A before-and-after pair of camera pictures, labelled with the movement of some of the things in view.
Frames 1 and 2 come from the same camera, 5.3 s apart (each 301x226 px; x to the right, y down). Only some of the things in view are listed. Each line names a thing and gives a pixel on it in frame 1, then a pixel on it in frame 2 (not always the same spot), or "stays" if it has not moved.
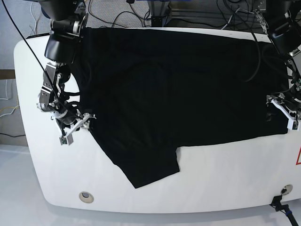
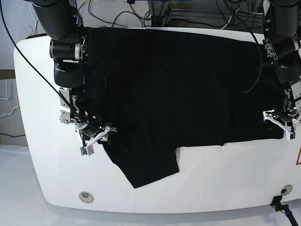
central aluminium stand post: [161, 12] stays
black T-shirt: [146, 92] stays
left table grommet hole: [86, 197] stays
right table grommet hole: [286, 189] stays
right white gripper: [278, 101] -> [291, 131]
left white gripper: [83, 123] -> [94, 138]
